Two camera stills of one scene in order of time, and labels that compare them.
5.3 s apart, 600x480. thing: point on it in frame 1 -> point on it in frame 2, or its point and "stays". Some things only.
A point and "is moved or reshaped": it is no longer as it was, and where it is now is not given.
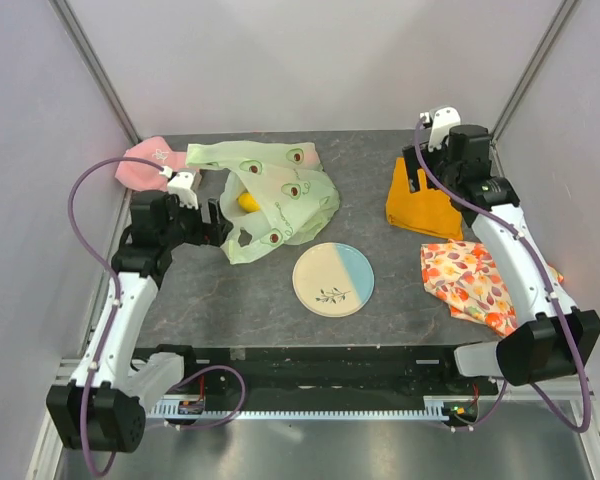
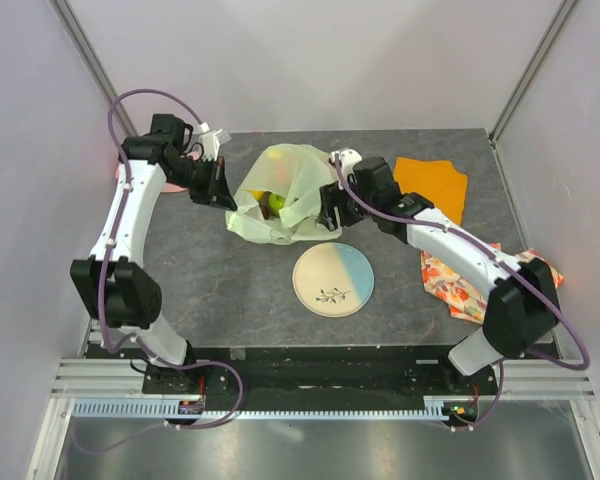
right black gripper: (412, 165) -> (332, 195)
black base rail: (322, 373) stays
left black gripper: (213, 233) -> (216, 192)
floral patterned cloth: (465, 276) stays
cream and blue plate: (333, 279) stays
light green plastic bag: (273, 192) is moved or reshaped
